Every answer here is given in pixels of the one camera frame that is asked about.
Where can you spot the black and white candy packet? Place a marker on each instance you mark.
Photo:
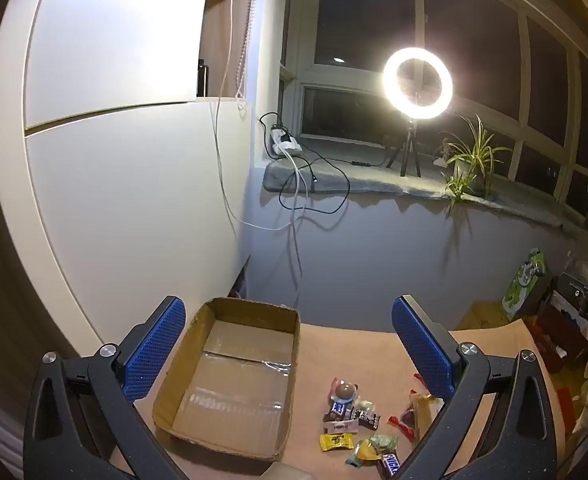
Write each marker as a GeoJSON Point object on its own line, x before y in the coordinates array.
{"type": "Point", "coordinates": [366, 417]}

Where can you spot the white power strip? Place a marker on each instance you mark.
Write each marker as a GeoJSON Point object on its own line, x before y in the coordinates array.
{"type": "Point", "coordinates": [284, 146]}

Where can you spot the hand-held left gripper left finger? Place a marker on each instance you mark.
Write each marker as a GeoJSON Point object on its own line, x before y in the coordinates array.
{"type": "Point", "coordinates": [154, 350]}

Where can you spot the grey windowsill mat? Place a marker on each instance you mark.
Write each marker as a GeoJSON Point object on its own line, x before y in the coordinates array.
{"type": "Point", "coordinates": [399, 187]}

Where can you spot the pink label snack packet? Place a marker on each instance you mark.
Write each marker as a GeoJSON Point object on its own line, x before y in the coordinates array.
{"type": "Point", "coordinates": [341, 426]}

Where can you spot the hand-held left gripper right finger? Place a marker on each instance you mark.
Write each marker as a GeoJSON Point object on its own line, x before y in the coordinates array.
{"type": "Point", "coordinates": [424, 350]}

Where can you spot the potted spider plant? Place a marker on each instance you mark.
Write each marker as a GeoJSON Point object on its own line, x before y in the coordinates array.
{"type": "Point", "coordinates": [466, 160]}

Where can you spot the pale green wrapped candy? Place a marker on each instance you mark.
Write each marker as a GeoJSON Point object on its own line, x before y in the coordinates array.
{"type": "Point", "coordinates": [365, 404]}

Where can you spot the black tripod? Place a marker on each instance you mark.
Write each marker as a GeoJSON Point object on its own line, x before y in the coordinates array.
{"type": "Point", "coordinates": [410, 135]}

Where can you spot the red-ended clear snack packet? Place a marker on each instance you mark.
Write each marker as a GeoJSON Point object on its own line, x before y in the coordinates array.
{"type": "Point", "coordinates": [407, 419]}

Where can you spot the cardboard box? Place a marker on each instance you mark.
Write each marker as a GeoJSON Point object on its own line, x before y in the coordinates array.
{"type": "Point", "coordinates": [234, 385]}

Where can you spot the round chocolate ball snack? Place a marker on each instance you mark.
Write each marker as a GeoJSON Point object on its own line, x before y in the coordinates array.
{"type": "Point", "coordinates": [343, 391]}

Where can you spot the green carton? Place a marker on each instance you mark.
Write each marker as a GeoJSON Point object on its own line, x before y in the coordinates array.
{"type": "Point", "coordinates": [521, 285]}

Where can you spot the yellow and blue wrapped candy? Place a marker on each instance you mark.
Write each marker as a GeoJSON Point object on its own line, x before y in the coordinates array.
{"type": "Point", "coordinates": [361, 455]}

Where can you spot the white cabinet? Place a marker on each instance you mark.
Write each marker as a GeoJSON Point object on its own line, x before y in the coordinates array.
{"type": "Point", "coordinates": [124, 185]}

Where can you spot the clear twist-end snack packet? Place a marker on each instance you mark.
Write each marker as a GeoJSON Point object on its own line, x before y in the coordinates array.
{"type": "Point", "coordinates": [424, 407]}

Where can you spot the blue and white candy bar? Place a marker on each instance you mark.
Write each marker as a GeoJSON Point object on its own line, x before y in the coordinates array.
{"type": "Point", "coordinates": [343, 409]}

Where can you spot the red box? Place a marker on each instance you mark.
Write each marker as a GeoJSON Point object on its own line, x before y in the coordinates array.
{"type": "Point", "coordinates": [554, 340]}

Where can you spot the window frame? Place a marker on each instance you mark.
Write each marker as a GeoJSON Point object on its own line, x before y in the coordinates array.
{"type": "Point", "coordinates": [522, 60]}

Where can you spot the brown chocolate bar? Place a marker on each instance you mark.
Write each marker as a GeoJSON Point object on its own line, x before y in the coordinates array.
{"type": "Point", "coordinates": [391, 465]}

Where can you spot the yellow candy packet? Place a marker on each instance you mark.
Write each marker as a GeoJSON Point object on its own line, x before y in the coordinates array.
{"type": "Point", "coordinates": [336, 441]}

